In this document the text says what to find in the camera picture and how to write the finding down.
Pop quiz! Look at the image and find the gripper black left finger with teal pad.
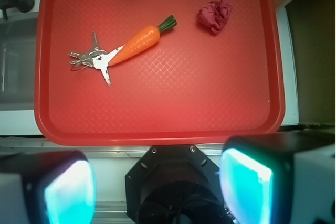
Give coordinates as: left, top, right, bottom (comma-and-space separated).
1, 150, 97, 223

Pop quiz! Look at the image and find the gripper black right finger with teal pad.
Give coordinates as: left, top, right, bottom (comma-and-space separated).
219, 131, 335, 223

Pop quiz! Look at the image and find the brown cardboard panel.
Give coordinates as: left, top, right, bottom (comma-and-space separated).
286, 0, 335, 126

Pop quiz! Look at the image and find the crumpled red paper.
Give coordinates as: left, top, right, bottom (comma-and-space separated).
197, 0, 233, 35

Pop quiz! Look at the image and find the silver key bunch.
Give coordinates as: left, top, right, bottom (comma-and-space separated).
68, 31, 123, 87

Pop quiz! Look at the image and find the red plastic tray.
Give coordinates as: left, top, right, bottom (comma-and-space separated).
34, 0, 285, 146

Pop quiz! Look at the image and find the orange toy carrot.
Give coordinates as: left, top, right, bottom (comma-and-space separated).
108, 15, 177, 66

